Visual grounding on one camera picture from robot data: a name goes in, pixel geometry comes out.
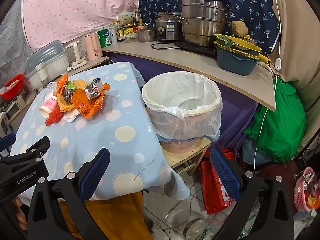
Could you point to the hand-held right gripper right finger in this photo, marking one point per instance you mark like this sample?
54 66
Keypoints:
225 172

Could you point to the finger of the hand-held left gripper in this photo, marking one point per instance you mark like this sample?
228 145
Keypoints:
30 155
7 142

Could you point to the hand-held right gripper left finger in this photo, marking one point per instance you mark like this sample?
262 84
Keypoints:
96 170

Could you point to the white tissue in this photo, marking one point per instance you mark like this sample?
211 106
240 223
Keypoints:
71 117

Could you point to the large orange foil wrapper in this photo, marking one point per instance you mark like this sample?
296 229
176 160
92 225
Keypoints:
83 105

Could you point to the steel wool scourer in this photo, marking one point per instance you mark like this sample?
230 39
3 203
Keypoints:
68 96

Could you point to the bin with white plastic liner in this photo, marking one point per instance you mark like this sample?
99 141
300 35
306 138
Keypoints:
162 120

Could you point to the person's left hand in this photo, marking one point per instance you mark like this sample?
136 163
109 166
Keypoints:
20 215

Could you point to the red bag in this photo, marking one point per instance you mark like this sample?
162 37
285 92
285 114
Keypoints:
212 187

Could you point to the blue plastic bag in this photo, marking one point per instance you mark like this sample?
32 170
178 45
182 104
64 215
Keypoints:
252 152

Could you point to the white appliance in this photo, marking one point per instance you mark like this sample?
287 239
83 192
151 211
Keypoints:
15 107

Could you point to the light blue dotted blanket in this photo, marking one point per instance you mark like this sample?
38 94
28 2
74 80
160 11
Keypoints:
112 135

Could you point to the red orange wrapper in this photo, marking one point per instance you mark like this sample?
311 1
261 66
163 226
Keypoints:
52 118

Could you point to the wooden stool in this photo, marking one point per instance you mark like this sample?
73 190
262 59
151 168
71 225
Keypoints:
180 157

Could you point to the mustard yellow cloth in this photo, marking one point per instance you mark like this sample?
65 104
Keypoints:
117 215

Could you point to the red basin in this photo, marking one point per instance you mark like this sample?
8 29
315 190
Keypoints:
12 92

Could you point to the pink white paper cup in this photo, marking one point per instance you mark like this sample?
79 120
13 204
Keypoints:
48 106

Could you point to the dark red stool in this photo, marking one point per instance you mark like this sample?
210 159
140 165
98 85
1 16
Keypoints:
282 170

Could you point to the glass pot lid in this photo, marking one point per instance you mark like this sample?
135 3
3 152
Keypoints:
200 230

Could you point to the purple table skirt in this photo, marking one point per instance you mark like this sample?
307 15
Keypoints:
237 110

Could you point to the white plastic bag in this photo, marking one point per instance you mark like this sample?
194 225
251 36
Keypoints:
51 87

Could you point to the green plastic bag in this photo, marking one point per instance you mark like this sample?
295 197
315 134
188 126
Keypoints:
280 125

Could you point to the white cylindrical container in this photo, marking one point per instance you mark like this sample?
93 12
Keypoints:
42 75

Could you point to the small orange foil wrapper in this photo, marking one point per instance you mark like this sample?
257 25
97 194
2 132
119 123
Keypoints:
61 83

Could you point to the pink plastic basket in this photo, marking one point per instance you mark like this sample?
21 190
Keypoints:
300 195

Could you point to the silver carton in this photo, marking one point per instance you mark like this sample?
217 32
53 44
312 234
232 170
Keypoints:
93 90

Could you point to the green scouring pad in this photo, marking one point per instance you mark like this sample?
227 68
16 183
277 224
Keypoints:
71 85

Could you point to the dish box with clear lid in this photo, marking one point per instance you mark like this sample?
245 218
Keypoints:
50 62

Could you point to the grey plastic sheet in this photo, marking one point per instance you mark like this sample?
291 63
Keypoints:
12 42

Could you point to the blue basin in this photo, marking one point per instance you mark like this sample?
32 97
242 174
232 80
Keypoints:
235 65

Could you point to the white glass kettle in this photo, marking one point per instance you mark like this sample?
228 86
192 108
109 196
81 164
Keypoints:
77 52

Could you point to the pink kettle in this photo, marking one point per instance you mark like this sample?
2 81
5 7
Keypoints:
92 47

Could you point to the black induction cooktop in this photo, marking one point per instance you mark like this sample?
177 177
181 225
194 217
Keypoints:
195 48

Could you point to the yellow rimmed strainer basin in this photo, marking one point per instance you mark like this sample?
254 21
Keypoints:
250 45

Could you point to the green vegetable leaf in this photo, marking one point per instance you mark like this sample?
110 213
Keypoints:
225 41

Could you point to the green can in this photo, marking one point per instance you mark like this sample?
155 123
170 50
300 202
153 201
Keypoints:
103 38

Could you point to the stainless steel bowl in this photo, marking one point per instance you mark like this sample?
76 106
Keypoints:
250 40

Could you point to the white label sauce bottle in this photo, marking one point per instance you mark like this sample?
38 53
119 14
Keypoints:
120 35

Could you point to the yellow label jar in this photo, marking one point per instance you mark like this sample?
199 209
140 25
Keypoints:
128 30

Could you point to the small steel pot with lid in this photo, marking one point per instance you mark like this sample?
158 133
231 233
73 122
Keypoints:
146 35

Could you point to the brown loofah sponge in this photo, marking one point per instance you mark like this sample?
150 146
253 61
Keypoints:
239 28

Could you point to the stainless steel steamer pot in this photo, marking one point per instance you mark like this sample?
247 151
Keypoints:
202 27

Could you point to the pink dotted curtain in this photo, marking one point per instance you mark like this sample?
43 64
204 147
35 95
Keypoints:
75 10

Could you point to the dark sauce bottle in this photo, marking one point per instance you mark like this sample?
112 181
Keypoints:
134 25

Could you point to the silver rice cooker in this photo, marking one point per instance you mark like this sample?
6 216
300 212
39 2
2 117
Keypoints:
170 30

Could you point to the white green carton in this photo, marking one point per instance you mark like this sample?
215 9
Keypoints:
126 18

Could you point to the beige cloth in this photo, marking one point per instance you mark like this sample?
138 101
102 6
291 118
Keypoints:
300 30

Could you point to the navy palm print cloth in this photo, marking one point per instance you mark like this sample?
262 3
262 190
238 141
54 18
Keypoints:
257 12

